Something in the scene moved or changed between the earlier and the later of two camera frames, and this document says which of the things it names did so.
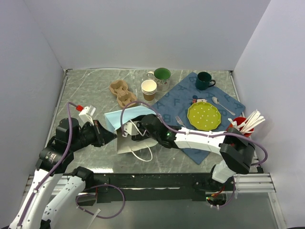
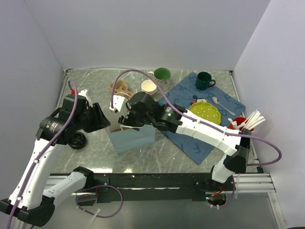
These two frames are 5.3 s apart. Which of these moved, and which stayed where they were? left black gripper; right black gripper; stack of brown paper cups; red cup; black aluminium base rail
Moved: left black gripper; right black gripper
Stayed: red cup; stack of brown paper cups; black aluminium base rail
